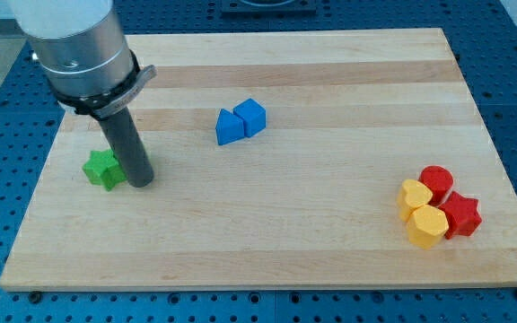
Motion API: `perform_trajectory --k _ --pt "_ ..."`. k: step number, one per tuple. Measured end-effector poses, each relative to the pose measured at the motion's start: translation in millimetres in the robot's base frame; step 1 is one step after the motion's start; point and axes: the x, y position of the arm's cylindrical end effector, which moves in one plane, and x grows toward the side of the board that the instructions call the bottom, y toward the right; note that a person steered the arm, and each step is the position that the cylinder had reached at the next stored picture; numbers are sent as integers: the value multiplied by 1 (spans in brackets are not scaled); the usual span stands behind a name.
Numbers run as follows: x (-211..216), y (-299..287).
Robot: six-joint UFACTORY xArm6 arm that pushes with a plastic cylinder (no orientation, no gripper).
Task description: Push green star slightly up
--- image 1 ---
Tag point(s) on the wooden board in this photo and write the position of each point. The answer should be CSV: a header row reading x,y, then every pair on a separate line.
x,y
309,202

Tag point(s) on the red star block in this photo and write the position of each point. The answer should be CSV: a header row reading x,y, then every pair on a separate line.
x,y
462,215

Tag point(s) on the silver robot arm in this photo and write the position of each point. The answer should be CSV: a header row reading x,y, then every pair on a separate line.
x,y
91,70

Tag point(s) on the blue cube block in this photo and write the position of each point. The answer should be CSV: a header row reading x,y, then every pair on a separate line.
x,y
253,115

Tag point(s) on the yellow pentagon block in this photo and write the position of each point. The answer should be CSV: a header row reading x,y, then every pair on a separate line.
x,y
426,226

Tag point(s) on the green star block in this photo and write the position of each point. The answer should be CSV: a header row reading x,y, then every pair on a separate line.
x,y
103,169

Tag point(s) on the blue triangle block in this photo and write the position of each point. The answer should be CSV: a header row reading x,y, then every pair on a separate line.
x,y
228,128

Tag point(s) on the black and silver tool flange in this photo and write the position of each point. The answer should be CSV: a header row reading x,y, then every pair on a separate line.
x,y
111,102

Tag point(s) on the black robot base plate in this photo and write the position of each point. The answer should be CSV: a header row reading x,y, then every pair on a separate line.
x,y
268,6

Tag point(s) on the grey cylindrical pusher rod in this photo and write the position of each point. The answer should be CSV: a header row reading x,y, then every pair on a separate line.
x,y
124,140

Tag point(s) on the yellow heart block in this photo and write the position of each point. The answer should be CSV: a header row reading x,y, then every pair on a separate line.
x,y
412,195

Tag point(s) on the red cylinder block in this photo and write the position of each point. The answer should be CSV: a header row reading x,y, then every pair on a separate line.
x,y
438,180

